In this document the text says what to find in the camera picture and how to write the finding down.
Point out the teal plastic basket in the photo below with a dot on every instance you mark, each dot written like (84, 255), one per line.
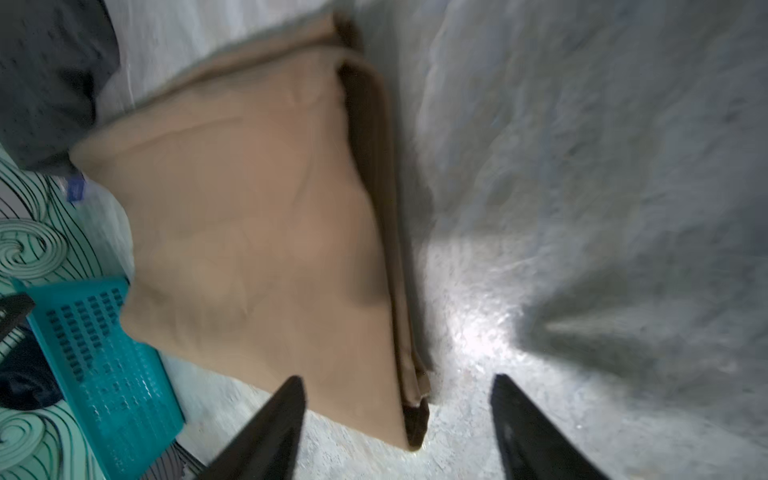
(116, 387)

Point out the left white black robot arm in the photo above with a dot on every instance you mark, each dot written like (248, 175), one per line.
(13, 311)

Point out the grey dotted skirt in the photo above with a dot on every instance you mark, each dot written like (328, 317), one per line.
(56, 57)

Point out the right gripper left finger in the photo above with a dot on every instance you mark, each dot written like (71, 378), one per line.
(267, 447)

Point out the small playing card box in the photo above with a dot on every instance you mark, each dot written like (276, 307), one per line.
(75, 188)

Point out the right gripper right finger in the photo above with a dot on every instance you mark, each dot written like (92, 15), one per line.
(530, 445)

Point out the tan brown skirt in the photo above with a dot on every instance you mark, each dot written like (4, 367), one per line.
(260, 188)

